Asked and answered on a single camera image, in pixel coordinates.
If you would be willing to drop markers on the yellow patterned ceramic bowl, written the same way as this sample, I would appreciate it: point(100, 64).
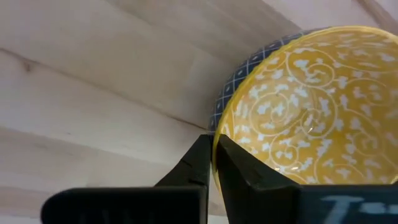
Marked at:
point(311, 102)

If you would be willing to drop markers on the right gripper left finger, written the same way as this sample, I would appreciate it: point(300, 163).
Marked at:
point(192, 174)

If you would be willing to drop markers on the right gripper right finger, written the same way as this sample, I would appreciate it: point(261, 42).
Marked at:
point(248, 193)

